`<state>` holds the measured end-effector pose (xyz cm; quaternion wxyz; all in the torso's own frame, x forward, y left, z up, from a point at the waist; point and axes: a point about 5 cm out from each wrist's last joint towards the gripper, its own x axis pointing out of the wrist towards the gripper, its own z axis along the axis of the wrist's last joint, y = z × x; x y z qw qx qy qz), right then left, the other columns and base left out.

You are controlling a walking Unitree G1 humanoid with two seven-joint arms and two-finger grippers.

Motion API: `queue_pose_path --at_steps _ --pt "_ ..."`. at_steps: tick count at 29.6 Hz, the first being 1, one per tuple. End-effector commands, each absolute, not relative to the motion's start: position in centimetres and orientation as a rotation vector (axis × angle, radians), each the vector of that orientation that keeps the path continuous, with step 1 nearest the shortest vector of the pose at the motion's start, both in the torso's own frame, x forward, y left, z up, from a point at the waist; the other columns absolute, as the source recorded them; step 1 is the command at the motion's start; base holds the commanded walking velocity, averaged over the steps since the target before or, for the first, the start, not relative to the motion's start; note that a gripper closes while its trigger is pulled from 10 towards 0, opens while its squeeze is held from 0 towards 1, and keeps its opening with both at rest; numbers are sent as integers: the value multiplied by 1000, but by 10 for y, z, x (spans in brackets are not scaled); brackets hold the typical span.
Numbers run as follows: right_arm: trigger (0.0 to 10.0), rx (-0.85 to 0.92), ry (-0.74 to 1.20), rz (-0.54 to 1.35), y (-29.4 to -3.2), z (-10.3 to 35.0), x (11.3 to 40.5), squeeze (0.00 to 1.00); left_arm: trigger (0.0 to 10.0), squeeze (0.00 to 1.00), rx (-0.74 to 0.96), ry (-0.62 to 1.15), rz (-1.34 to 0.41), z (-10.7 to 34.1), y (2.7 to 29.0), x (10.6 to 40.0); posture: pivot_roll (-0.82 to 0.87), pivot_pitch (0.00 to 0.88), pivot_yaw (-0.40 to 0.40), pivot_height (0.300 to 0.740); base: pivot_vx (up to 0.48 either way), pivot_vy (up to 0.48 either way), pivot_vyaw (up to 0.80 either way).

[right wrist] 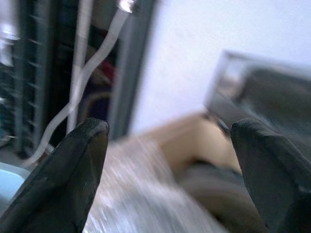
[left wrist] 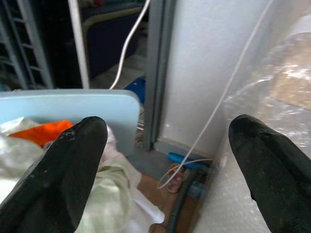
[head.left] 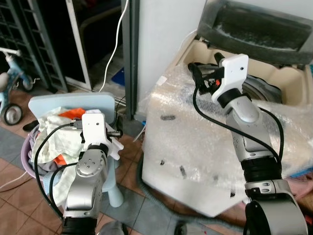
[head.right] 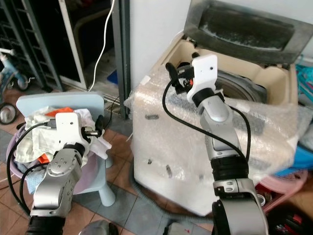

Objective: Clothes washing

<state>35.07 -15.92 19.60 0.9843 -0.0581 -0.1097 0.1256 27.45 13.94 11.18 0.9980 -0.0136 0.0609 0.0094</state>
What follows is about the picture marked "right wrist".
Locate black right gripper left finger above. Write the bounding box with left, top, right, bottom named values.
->
left=0, top=117, right=110, bottom=233

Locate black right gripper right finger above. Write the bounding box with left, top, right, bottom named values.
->
left=230, top=117, right=311, bottom=233

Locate light blue plastic basin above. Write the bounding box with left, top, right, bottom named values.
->
left=0, top=162, right=31, bottom=214

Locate dark grey garment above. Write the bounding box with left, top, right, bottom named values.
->
left=174, top=161, right=268, bottom=233

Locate grey white striped cloth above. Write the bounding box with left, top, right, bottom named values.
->
left=84, top=132, right=226, bottom=233

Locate silver framed washer lid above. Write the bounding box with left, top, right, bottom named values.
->
left=203, top=50, right=311, bottom=133

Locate dark green metal grille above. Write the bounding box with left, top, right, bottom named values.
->
left=0, top=0, right=53, bottom=158

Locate white hose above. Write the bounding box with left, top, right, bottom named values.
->
left=20, top=0, right=137, bottom=168

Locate grey door frame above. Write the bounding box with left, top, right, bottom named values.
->
left=109, top=0, right=157, bottom=140

